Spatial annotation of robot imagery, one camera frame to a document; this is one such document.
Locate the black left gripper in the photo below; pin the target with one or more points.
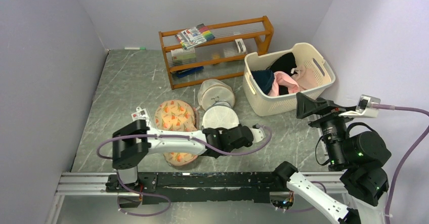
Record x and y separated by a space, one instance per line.
232 129

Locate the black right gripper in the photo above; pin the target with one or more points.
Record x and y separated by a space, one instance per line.
329 110

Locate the white mesh laundry bag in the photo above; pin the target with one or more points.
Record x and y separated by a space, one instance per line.
220 117

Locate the dark blue garment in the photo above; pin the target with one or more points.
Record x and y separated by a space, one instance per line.
264 79

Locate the pink bra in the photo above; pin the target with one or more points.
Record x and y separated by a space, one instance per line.
283 84

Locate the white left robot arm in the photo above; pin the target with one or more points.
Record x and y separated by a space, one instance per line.
136 140

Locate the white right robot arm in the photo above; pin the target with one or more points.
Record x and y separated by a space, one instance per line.
360 158

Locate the beige mesh laundry bag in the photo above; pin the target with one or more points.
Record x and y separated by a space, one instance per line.
212 91

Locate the floral orange laundry bag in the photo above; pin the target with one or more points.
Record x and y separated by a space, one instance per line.
176 115

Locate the cream plastic laundry basket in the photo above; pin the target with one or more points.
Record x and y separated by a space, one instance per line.
305 55

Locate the pink garment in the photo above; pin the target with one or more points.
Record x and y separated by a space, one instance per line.
305 77

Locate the black garment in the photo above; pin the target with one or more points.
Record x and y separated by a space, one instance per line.
285 64

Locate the blue flat box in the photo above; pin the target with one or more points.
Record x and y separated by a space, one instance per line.
186 72

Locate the orange wooden shelf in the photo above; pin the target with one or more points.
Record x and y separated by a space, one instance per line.
257 34

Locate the clear blister pack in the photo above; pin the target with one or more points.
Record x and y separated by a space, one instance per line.
140 114

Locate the white green box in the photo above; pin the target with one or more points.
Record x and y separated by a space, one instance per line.
183 54

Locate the white clip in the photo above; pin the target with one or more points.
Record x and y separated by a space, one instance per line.
241 47

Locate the colour marker pack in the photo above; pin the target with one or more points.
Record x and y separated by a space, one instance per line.
195 36

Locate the green white marker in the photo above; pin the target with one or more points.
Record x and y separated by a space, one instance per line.
135 48

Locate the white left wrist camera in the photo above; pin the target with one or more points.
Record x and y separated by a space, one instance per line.
258 133

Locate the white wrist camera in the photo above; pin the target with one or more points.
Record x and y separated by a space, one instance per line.
364 108
258 133

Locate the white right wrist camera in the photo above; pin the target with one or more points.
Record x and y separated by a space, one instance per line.
364 108

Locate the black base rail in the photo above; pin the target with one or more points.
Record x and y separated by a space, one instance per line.
207 186

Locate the aluminium frame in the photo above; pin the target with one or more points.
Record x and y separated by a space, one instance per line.
92 184

